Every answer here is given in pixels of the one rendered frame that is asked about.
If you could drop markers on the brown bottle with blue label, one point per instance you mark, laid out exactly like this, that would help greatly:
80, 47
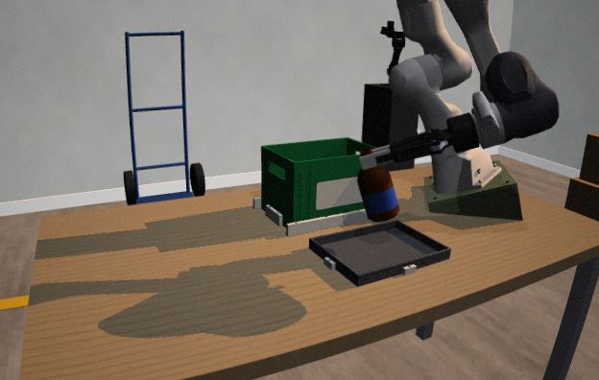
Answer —
378, 193

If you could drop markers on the green plastic crate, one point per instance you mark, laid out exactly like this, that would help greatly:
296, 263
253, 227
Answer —
316, 178

